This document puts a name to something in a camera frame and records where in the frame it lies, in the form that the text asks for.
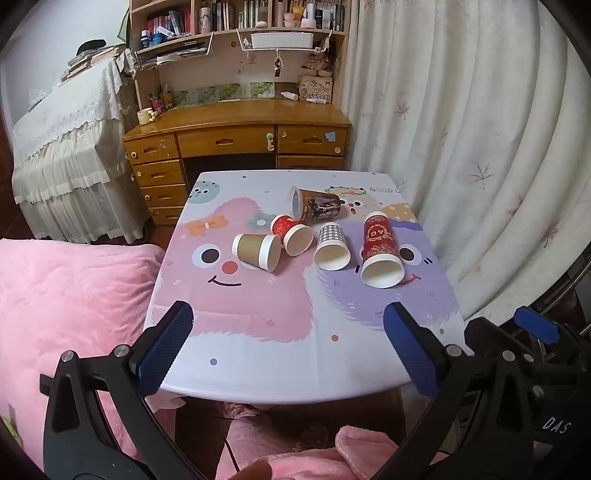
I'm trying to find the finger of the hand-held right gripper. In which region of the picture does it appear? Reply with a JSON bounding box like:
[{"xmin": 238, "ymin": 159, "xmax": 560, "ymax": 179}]
[
  {"xmin": 464, "ymin": 316, "xmax": 522, "ymax": 357},
  {"xmin": 513, "ymin": 305, "xmax": 591, "ymax": 370}
]

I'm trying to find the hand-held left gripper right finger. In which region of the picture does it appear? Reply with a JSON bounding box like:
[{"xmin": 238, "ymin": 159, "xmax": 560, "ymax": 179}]
[{"xmin": 383, "ymin": 302, "xmax": 552, "ymax": 480}]

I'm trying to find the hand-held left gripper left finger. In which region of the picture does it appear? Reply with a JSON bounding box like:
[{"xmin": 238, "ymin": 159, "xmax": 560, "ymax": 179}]
[{"xmin": 39, "ymin": 300, "xmax": 207, "ymax": 480}]

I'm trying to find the tall red paper cup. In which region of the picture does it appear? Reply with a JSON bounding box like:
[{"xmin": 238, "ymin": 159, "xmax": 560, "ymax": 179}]
[{"xmin": 359, "ymin": 211, "xmax": 406, "ymax": 289}]

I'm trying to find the checkered paper cup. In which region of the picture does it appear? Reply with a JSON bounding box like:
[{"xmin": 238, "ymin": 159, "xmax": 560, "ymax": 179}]
[{"xmin": 313, "ymin": 222, "xmax": 352, "ymax": 271}]

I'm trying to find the plain brown paper cup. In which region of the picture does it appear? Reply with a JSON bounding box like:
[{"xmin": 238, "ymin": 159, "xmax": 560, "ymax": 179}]
[{"xmin": 232, "ymin": 233, "xmax": 282, "ymax": 273}]

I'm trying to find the dark printed paper cup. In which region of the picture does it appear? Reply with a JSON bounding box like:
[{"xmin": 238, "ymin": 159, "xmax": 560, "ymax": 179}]
[{"xmin": 289, "ymin": 185, "xmax": 345, "ymax": 223}]

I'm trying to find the small red paper cup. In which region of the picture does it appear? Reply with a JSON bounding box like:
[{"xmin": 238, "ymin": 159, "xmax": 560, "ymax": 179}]
[{"xmin": 270, "ymin": 214, "xmax": 315, "ymax": 257}]

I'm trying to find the person's left hand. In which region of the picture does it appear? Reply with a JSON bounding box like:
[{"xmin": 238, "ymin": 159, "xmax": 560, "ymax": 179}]
[{"xmin": 229, "ymin": 459, "xmax": 274, "ymax": 480}]

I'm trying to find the pink fleece blanket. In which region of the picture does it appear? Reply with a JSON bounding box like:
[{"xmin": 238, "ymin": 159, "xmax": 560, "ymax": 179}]
[{"xmin": 0, "ymin": 237, "xmax": 188, "ymax": 480}]

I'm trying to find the cartoon printed tablecloth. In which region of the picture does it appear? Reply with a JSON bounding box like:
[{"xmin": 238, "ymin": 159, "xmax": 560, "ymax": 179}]
[{"xmin": 142, "ymin": 169, "xmax": 465, "ymax": 407}]

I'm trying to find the person's pink fleece clothing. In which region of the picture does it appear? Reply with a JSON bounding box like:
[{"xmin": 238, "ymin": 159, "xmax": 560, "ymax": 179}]
[{"xmin": 216, "ymin": 401, "xmax": 451, "ymax": 480}]

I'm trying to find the white lace furniture cover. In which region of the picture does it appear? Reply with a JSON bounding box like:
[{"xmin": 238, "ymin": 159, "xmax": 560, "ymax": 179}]
[{"xmin": 11, "ymin": 56, "xmax": 149, "ymax": 246}]

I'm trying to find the white patterned curtain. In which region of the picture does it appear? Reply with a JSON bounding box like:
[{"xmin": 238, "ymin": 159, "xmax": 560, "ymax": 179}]
[{"xmin": 338, "ymin": 0, "xmax": 591, "ymax": 324}]

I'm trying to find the wooden desk with drawers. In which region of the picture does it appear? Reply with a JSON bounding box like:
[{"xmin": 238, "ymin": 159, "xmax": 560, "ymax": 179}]
[{"xmin": 122, "ymin": 98, "xmax": 353, "ymax": 227}]

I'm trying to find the pen holder with pens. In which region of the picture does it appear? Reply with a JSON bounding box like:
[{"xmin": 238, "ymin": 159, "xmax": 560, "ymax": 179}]
[{"xmin": 148, "ymin": 84, "xmax": 175, "ymax": 116}]

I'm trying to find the row of green picture cards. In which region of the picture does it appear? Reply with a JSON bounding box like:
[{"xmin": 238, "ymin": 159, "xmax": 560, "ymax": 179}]
[{"xmin": 172, "ymin": 81, "xmax": 276, "ymax": 104}]

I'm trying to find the cardboard box with letters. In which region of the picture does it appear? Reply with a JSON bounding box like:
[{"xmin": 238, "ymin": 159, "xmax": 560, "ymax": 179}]
[{"xmin": 297, "ymin": 75, "xmax": 334, "ymax": 103}]

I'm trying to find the wooden desk hutch shelf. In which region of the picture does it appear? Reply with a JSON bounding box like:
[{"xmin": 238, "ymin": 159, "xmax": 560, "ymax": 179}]
[{"xmin": 128, "ymin": 0, "xmax": 350, "ymax": 112}]

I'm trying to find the stack of books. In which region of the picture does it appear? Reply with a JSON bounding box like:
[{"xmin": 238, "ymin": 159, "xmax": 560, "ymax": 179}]
[{"xmin": 59, "ymin": 41, "xmax": 127, "ymax": 83}]

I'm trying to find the row of books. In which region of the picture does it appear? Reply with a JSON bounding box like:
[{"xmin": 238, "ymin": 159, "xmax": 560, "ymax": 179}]
[{"xmin": 145, "ymin": 0, "xmax": 346, "ymax": 38}]

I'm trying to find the metal frame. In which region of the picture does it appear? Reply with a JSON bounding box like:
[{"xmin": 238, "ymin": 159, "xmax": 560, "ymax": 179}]
[{"xmin": 526, "ymin": 256, "xmax": 591, "ymax": 326}]

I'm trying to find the thin black cable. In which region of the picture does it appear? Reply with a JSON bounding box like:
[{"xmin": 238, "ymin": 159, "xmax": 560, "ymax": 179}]
[{"xmin": 224, "ymin": 436, "xmax": 242, "ymax": 474}]

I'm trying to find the white hanging wire basket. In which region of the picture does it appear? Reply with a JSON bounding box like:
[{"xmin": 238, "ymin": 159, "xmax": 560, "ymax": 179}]
[{"xmin": 236, "ymin": 28, "xmax": 326, "ymax": 52}]

